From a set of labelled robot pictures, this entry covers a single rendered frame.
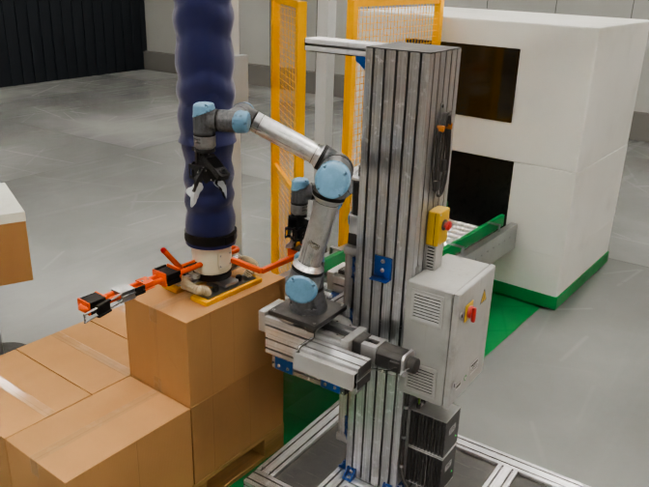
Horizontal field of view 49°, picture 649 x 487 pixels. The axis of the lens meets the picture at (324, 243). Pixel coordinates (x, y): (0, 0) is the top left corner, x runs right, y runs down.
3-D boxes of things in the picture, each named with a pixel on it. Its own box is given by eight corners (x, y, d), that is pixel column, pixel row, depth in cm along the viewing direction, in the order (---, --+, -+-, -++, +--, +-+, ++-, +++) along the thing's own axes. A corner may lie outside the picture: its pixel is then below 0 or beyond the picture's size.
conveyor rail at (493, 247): (508, 246, 520) (511, 221, 513) (515, 248, 517) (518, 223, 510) (312, 376, 348) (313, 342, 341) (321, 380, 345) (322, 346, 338)
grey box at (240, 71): (242, 103, 440) (241, 54, 429) (248, 104, 437) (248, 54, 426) (219, 107, 425) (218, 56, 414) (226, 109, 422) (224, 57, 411)
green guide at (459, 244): (499, 224, 519) (500, 213, 516) (513, 227, 513) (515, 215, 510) (379, 296, 400) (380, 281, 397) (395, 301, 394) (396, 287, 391)
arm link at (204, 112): (212, 105, 235) (188, 104, 236) (213, 138, 239) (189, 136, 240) (219, 101, 243) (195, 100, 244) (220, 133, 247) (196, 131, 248)
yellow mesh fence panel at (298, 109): (266, 291, 531) (266, -6, 455) (279, 290, 534) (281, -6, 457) (290, 348, 453) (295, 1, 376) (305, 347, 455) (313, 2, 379)
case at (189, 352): (226, 327, 364) (224, 254, 349) (284, 353, 341) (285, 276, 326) (129, 374, 319) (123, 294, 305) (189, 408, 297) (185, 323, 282)
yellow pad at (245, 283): (246, 275, 326) (246, 265, 324) (262, 281, 320) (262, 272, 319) (190, 300, 301) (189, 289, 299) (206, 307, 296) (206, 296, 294)
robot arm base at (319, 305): (334, 305, 279) (335, 282, 275) (313, 320, 267) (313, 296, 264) (303, 296, 287) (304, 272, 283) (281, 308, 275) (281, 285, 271)
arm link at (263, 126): (361, 157, 258) (241, 92, 255) (358, 164, 247) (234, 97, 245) (347, 183, 262) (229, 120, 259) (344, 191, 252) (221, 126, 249)
